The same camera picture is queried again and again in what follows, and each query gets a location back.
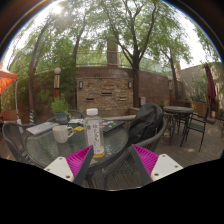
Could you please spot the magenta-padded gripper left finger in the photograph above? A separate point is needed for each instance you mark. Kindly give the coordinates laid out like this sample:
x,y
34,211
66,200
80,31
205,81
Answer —
x,y
79,160

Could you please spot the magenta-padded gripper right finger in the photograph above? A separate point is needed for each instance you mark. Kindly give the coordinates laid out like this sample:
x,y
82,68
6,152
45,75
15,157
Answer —
x,y
146,160

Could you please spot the clear plastic drink bottle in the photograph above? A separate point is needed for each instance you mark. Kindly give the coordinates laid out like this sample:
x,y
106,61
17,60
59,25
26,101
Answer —
x,y
94,133

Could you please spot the grey wicker chair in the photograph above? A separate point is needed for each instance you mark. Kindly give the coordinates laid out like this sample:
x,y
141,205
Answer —
x,y
78,113
13,136
150,143

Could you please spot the small yellow card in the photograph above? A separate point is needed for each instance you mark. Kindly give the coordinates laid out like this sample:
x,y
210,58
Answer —
x,y
79,128

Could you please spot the white ribbed mug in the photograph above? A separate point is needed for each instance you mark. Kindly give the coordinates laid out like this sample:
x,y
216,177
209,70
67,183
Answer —
x,y
60,134

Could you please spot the black backpack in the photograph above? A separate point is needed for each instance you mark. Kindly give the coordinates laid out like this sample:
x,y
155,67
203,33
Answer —
x,y
145,123

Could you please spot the white printed booklet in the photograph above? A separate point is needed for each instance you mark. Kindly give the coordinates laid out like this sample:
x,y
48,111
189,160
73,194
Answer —
x,y
75,121

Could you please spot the black metal chair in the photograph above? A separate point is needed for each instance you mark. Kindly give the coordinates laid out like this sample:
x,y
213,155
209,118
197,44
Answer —
x,y
196,126
170,125

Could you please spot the dark laptop with stickers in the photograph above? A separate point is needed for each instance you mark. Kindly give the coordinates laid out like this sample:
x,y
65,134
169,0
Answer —
x,y
113,126

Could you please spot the potted plant in teal pot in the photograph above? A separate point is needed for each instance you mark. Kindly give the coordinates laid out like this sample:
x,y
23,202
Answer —
x,y
60,106

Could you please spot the round dark patio table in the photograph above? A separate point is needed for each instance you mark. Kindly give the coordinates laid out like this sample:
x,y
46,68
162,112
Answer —
x,y
178,110

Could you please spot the blue yellow striped bollard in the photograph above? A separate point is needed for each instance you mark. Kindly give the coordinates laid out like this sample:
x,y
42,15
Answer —
x,y
32,118

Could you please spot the large forked tree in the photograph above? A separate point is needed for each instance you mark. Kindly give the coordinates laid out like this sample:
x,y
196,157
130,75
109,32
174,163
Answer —
x,y
135,86

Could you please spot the closed maroon patio umbrella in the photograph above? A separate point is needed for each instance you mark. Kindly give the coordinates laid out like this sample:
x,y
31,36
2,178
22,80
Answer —
x,y
210,88

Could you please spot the orange canopy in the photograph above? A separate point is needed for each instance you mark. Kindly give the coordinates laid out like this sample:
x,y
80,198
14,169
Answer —
x,y
6,81

